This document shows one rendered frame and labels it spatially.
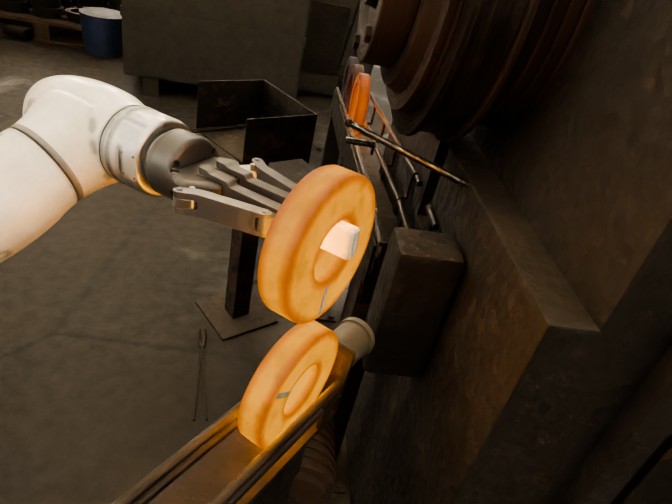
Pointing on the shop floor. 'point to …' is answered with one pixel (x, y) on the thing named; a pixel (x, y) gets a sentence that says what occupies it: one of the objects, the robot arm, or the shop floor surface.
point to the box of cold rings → (214, 41)
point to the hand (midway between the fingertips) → (322, 230)
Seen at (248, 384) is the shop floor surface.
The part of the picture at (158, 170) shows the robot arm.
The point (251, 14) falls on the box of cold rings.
